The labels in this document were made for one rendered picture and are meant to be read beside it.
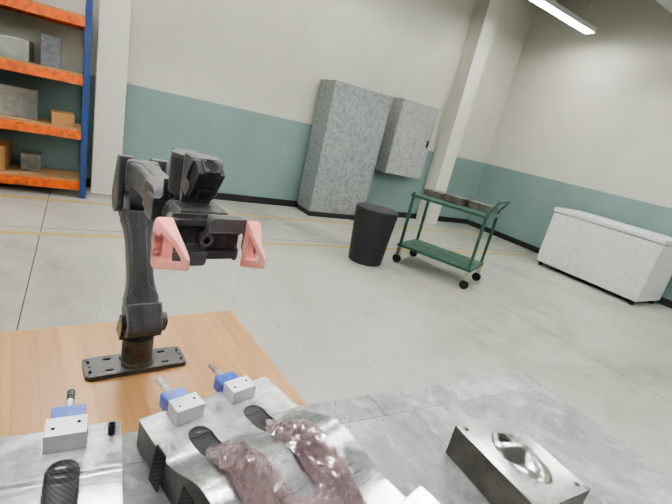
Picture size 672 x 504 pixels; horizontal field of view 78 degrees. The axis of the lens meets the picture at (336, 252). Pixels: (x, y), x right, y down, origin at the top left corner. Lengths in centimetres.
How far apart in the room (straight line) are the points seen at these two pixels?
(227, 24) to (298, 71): 111
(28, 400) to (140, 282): 28
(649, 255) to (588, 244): 76
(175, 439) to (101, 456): 12
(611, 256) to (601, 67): 322
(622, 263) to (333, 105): 446
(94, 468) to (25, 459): 9
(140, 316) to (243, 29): 546
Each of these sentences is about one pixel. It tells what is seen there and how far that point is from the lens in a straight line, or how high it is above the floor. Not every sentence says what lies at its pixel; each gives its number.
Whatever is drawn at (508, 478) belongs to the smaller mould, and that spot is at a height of 87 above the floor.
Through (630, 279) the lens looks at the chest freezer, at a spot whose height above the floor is 32.
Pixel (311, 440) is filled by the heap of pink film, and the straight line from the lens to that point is 71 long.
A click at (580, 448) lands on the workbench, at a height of 80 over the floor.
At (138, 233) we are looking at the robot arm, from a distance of 95.
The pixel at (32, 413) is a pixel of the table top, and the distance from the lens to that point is 94.
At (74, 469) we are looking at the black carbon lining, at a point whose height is 89.
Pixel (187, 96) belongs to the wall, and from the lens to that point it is 596.
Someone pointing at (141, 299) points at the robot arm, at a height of 97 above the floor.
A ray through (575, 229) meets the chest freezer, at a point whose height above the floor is 70.
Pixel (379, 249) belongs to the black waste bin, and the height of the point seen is 21.
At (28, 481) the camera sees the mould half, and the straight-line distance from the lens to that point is 70.
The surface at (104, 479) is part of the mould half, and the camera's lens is 69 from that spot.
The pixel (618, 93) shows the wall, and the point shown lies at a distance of 813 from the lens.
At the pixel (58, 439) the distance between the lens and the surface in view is 72.
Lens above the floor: 139
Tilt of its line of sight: 17 degrees down
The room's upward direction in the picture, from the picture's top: 13 degrees clockwise
